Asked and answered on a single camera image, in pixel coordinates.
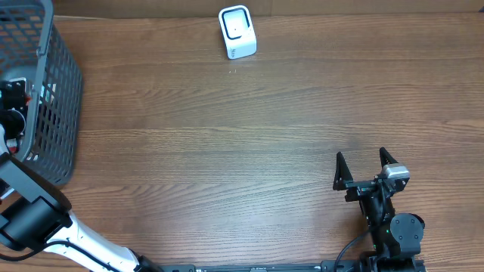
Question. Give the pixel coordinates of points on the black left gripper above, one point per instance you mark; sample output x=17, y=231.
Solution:
x=10, y=101

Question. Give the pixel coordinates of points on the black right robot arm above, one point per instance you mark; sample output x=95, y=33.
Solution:
x=396, y=237

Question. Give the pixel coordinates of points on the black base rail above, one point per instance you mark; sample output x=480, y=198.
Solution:
x=264, y=268

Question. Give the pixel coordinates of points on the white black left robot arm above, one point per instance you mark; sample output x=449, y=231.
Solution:
x=42, y=220

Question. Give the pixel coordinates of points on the white barcode scanner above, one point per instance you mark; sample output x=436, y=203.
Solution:
x=237, y=31

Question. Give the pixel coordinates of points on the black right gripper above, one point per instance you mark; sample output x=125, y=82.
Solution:
x=364, y=185

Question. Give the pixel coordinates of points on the grey plastic mesh basket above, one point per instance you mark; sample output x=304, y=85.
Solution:
x=33, y=52

